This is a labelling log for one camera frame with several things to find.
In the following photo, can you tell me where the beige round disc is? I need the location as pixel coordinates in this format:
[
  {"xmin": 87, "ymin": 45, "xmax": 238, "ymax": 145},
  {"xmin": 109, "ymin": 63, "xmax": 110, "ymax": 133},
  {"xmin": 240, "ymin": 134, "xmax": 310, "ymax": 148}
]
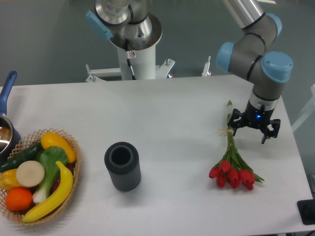
[{"xmin": 16, "ymin": 161, "xmax": 45, "ymax": 187}]

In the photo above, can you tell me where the woven wicker basket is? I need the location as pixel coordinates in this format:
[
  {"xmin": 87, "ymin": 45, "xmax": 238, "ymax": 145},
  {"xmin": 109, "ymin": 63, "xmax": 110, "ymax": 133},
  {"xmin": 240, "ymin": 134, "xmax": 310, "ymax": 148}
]
[{"xmin": 0, "ymin": 128, "xmax": 81, "ymax": 226}]

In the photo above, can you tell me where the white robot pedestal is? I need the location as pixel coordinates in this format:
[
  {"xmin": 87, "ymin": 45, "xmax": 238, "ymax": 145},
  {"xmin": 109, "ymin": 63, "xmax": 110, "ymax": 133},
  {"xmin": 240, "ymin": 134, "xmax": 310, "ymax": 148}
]
[{"xmin": 111, "ymin": 13, "xmax": 162, "ymax": 81}]

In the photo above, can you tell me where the black cable on pedestal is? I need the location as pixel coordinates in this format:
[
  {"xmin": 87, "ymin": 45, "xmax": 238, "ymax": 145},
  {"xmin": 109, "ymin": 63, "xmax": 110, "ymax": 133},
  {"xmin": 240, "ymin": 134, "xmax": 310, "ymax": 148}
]
[{"xmin": 124, "ymin": 38, "xmax": 137, "ymax": 81}]

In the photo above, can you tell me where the dark grey ribbed vase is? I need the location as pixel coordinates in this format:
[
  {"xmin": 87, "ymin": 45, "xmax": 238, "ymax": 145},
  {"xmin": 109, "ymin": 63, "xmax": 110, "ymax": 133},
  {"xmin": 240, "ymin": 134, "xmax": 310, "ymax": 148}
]
[{"xmin": 104, "ymin": 142, "xmax": 141, "ymax": 192}]

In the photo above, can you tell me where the yellow bell pepper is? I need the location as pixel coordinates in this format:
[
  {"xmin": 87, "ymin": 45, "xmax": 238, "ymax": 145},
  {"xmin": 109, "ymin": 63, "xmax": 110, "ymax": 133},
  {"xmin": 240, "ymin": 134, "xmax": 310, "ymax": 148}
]
[{"xmin": 0, "ymin": 169, "xmax": 22, "ymax": 191}]

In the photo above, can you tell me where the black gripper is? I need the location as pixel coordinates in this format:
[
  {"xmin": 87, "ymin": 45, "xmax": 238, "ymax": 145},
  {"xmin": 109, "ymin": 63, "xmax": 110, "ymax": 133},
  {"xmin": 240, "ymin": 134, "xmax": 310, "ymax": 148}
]
[{"xmin": 227, "ymin": 99, "xmax": 281, "ymax": 144}]

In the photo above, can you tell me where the yellow banana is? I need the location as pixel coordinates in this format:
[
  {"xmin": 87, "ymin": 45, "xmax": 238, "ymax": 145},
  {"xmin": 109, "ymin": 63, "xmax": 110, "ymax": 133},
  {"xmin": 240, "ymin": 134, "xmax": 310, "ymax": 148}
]
[{"xmin": 22, "ymin": 161, "xmax": 73, "ymax": 223}]

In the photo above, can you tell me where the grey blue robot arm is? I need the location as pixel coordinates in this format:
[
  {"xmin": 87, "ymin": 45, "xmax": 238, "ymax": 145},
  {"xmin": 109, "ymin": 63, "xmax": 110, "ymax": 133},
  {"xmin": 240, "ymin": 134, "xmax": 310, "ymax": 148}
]
[{"xmin": 85, "ymin": 0, "xmax": 293, "ymax": 139}]

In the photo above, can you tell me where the red vegetable in basket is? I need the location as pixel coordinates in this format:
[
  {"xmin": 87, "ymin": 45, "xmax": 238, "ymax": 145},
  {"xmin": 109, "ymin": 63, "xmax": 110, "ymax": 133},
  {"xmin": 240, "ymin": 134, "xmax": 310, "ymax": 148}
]
[{"xmin": 51, "ymin": 163, "xmax": 75, "ymax": 194}]

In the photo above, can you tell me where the black device at edge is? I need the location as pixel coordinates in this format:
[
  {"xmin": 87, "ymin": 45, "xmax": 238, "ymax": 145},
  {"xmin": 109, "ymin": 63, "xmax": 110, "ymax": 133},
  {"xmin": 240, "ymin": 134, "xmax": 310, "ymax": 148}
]
[{"xmin": 297, "ymin": 199, "xmax": 315, "ymax": 225}]

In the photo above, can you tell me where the red tulip bouquet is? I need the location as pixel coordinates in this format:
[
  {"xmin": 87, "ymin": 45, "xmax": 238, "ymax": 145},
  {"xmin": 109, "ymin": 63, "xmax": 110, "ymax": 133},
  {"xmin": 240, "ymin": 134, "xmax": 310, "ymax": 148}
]
[{"xmin": 209, "ymin": 99, "xmax": 265, "ymax": 191}]

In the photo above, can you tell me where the orange fruit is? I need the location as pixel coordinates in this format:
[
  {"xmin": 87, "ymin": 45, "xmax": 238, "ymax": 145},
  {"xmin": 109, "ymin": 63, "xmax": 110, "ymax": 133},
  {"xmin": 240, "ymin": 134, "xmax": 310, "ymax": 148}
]
[{"xmin": 5, "ymin": 187, "xmax": 32, "ymax": 211}]

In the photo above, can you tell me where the white table clamp bracket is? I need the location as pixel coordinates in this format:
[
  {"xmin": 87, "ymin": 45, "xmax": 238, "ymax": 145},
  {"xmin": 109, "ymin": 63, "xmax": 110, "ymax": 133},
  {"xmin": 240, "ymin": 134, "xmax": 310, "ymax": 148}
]
[{"xmin": 85, "ymin": 59, "xmax": 175, "ymax": 82}]

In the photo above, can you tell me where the green cucumber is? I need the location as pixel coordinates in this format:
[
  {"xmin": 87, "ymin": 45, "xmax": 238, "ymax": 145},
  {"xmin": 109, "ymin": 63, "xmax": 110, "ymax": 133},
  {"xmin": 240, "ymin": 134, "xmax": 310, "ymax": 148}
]
[{"xmin": 0, "ymin": 143, "xmax": 43, "ymax": 173}]

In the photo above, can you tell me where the green bok choy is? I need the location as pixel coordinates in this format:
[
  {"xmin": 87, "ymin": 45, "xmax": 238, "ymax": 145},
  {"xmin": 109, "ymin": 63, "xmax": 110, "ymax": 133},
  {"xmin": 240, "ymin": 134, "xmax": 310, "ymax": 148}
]
[{"xmin": 33, "ymin": 146, "xmax": 68, "ymax": 204}]

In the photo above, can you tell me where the blue handled saucepan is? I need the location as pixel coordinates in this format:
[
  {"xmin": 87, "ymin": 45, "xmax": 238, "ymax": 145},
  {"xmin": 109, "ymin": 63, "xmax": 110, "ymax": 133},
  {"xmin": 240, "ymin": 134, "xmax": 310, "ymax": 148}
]
[{"xmin": 0, "ymin": 71, "xmax": 21, "ymax": 165}]

